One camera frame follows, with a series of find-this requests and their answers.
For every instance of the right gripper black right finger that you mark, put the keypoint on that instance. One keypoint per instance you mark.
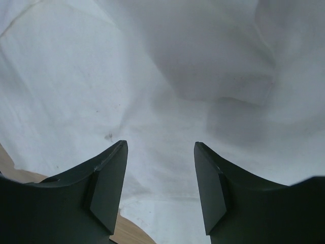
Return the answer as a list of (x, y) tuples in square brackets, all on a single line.
[(240, 207)]

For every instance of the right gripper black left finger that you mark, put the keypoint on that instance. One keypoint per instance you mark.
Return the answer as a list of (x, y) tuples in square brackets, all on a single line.
[(79, 205)]

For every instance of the cream white t shirt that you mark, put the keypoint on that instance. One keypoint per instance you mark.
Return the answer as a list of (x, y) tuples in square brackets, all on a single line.
[(244, 77)]

